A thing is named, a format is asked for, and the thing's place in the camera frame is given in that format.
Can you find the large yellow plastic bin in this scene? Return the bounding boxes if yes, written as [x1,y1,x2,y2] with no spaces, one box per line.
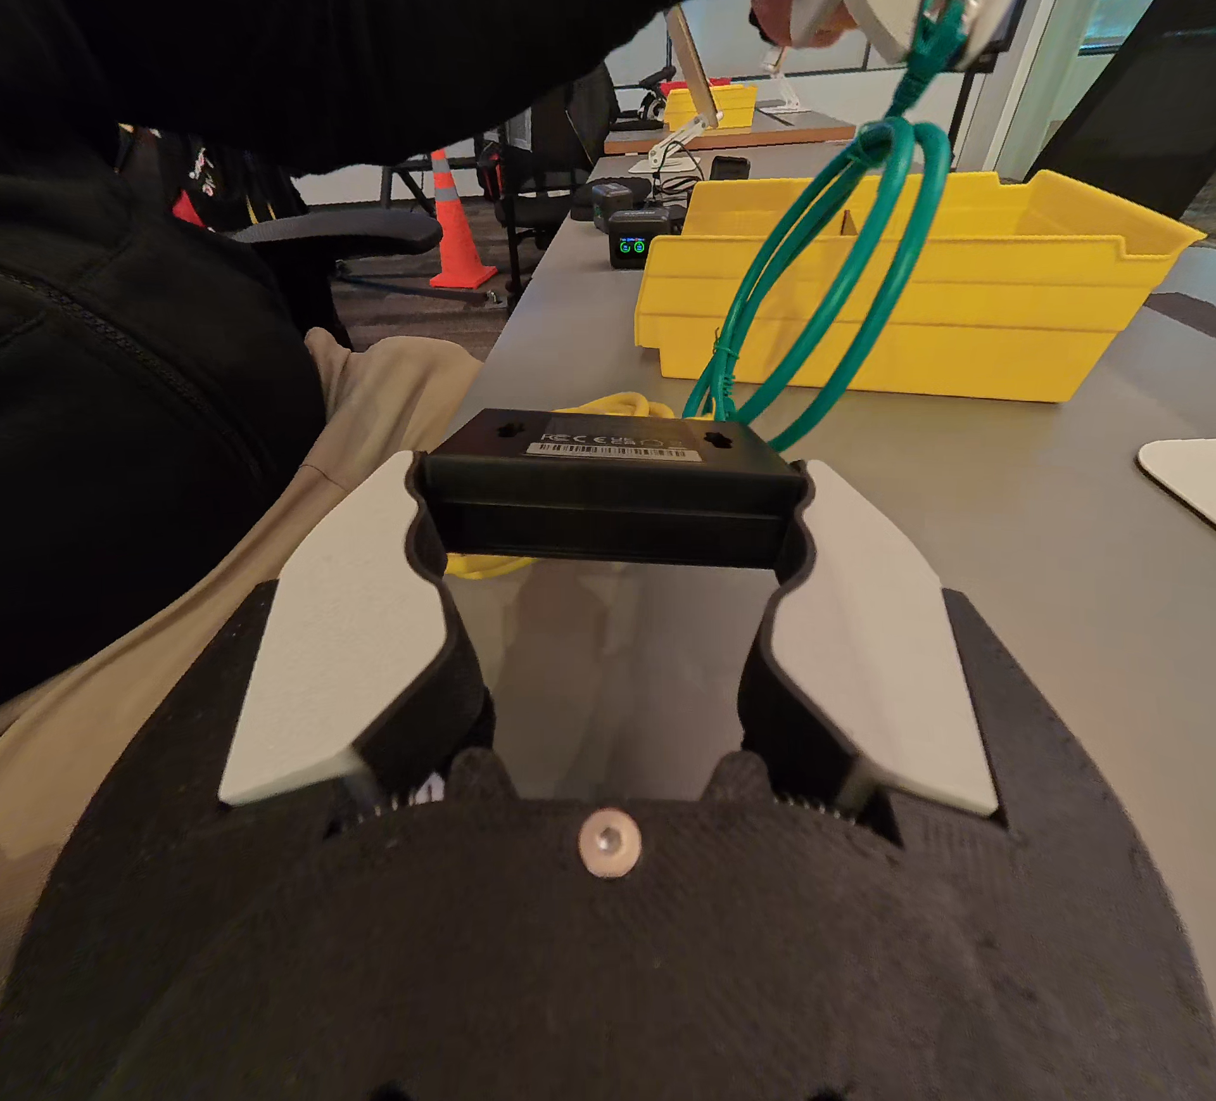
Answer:
[633,170,1208,403]

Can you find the person's left forearm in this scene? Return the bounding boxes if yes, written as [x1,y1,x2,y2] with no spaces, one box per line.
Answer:
[0,0,761,171]

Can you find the black and red printed bag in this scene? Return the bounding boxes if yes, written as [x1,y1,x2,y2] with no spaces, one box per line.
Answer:
[114,122,306,232]

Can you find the black device with lit screen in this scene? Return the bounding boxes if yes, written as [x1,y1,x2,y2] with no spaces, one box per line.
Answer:
[607,205,687,270]

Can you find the bundle of yellow ethernet cables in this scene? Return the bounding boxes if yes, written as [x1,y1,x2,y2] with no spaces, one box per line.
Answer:
[446,393,677,579]

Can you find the black office chair with armrest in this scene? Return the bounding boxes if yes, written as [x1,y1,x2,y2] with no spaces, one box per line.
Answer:
[228,208,505,351]

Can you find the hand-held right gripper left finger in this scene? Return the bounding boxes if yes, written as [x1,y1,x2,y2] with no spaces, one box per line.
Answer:
[218,451,496,808]

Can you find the black device without screen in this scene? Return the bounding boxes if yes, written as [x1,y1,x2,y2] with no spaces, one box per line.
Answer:
[590,177,657,232]

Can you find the black monitor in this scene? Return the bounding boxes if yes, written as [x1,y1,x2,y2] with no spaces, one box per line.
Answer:
[1025,0,1216,218]

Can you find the black mesh office chair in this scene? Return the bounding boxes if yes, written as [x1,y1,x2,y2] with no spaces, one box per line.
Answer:
[479,64,623,280]

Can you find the black network switch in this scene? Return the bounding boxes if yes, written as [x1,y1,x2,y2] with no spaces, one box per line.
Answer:
[418,407,813,572]

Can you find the person's black jacket torso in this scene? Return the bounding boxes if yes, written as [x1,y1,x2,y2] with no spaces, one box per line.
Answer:
[0,151,328,702]

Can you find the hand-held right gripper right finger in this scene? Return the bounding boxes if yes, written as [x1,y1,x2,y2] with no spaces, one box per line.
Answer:
[739,459,1000,817]

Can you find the small yellow plastic bin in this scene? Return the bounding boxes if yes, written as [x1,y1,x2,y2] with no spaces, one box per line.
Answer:
[662,81,758,133]

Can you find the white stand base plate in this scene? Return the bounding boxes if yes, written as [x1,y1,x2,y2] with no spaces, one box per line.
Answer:
[1139,439,1216,532]

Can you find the wooden table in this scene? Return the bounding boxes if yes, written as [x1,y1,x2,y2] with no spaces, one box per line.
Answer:
[605,108,856,156]

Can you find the green ethernet cable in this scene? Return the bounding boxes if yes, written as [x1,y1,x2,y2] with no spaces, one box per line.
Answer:
[682,0,1000,456]

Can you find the orange traffic cone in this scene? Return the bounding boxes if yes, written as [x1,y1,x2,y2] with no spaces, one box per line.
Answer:
[430,148,498,291]

